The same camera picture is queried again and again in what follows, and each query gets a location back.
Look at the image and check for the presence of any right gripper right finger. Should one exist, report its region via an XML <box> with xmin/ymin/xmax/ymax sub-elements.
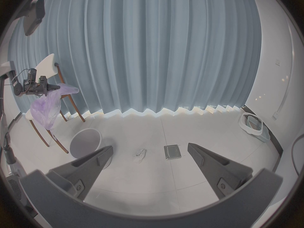
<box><xmin>188</xmin><ymin>143</ymin><xmax>253</xmax><ymax>200</ymax></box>

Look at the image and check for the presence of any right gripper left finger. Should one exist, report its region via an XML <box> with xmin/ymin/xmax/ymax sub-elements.
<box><xmin>46</xmin><ymin>146</ymin><xmax>114</xmax><ymax>201</ymax></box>

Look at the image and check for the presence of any purple plastic bag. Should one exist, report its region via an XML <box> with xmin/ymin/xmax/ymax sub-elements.
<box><xmin>30</xmin><ymin>84</ymin><xmax>80</xmax><ymax>141</ymax></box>

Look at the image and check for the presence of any white trash bin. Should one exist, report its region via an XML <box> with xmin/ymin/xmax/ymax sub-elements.
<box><xmin>70</xmin><ymin>128</ymin><xmax>113</xmax><ymax>169</ymax></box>

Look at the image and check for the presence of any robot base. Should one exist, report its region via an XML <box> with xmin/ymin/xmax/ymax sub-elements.
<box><xmin>0</xmin><ymin>162</ymin><xmax>39</xmax><ymax>223</ymax></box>

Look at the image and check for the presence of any white wooden chair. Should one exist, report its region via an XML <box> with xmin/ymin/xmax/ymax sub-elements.
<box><xmin>25</xmin><ymin>54</ymin><xmax>86</xmax><ymax>154</ymax></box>

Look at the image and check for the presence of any white and blue litter box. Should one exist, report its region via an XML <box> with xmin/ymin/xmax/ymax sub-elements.
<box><xmin>239</xmin><ymin>112</ymin><xmax>271</xmax><ymax>142</ymax></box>

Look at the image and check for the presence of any crumpled white paper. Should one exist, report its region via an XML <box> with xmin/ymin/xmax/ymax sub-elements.
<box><xmin>133</xmin><ymin>148</ymin><xmax>146</xmax><ymax>164</ymax></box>

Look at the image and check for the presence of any blue-green curtain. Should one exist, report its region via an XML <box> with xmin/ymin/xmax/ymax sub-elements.
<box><xmin>8</xmin><ymin>0</ymin><xmax>262</xmax><ymax>118</ymax></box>

